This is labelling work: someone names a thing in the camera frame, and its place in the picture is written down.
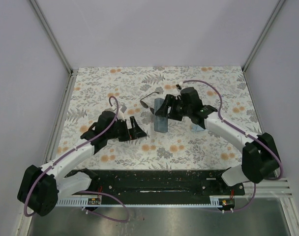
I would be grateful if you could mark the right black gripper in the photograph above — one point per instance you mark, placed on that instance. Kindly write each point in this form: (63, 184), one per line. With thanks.
(170, 101)

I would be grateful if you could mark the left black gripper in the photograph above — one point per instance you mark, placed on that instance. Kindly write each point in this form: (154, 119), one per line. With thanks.
(139, 132)

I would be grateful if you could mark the grey-blue glasses case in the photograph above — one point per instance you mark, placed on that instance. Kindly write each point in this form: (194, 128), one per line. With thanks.
(160, 123)

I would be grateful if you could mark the blue cloth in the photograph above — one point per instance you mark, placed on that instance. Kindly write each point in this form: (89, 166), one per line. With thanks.
(196, 128)

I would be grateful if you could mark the black aviator sunglasses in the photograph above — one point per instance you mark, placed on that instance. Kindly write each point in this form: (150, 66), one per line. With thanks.
(145, 103)

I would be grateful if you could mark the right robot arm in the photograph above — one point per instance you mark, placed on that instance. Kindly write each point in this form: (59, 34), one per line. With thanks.
(259, 153)

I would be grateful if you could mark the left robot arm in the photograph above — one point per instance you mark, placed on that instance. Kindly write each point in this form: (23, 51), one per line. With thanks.
(43, 186)

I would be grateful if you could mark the floral table mat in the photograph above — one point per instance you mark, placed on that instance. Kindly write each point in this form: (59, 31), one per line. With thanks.
(222, 87)

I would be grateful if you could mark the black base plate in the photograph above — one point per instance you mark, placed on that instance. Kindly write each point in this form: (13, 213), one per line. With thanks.
(204, 182)

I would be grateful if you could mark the white slotted cable duct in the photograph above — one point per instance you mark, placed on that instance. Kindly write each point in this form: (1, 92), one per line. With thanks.
(79, 202)

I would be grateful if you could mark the right aluminium frame post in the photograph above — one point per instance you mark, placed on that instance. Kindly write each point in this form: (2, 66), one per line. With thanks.
(260, 40)

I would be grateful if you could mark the aluminium frame post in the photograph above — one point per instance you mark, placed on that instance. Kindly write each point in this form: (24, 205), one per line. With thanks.
(48, 31)
(260, 40)

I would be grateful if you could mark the left aluminium frame post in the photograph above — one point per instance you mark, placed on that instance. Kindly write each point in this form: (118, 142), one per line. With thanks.
(48, 31)

